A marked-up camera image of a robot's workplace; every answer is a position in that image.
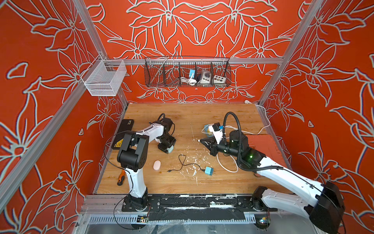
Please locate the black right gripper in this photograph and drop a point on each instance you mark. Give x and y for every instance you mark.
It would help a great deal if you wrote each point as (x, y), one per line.
(213, 146)

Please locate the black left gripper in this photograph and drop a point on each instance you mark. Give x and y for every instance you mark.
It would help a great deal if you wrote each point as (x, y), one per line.
(163, 148)

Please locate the mint green earbuds case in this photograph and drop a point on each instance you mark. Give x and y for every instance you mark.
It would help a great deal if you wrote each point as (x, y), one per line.
(170, 149)

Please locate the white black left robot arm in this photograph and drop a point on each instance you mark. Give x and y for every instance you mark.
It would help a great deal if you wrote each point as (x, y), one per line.
(133, 153)

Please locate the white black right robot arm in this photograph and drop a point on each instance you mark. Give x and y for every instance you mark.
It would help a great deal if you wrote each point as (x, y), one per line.
(321, 203)

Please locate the blue power strip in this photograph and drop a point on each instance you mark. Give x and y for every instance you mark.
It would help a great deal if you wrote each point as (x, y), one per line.
(207, 131)

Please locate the pink earbuds case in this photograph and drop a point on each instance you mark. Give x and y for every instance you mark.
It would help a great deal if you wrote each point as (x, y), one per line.
(157, 165)

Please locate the black flat tool case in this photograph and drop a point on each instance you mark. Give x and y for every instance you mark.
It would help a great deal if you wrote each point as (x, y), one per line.
(125, 125)

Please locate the red plastic toolbox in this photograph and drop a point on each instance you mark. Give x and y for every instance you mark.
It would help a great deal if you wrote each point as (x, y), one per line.
(267, 145)

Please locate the white cube socket adapter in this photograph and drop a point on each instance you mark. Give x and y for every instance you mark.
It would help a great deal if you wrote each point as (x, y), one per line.
(219, 81)

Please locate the white round socket adapter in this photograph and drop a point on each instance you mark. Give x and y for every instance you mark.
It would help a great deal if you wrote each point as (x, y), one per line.
(205, 77)

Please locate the blue white charger in basket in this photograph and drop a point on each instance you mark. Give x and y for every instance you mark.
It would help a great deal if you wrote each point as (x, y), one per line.
(192, 74)

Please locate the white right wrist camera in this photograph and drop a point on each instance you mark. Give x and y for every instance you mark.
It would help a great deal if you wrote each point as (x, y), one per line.
(217, 130)

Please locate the teal wall charger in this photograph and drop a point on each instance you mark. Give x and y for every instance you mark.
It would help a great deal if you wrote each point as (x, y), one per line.
(209, 171)

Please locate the black wire wall basket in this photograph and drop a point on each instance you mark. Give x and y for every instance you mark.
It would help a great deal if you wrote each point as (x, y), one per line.
(173, 71)

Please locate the white mesh wall basket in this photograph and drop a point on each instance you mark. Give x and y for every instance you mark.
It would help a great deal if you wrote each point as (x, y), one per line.
(102, 82)

